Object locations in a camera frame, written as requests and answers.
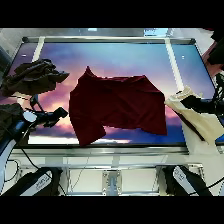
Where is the black cable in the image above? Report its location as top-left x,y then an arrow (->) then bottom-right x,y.
199,175 -> 224,195
19,146 -> 41,171

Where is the dark red T-shirt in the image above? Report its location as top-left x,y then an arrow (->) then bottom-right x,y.
68,65 -> 168,148

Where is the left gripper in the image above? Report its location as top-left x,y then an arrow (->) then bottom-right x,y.
42,106 -> 70,129

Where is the silver frame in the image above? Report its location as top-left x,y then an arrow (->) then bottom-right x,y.
0,35 -> 224,197

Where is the cream garment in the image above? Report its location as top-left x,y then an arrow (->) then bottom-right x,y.
164,85 -> 224,147

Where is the olive green garment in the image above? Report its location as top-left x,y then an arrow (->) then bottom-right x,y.
1,58 -> 71,98

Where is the dark brown garment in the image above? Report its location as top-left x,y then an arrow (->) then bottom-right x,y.
0,102 -> 25,135

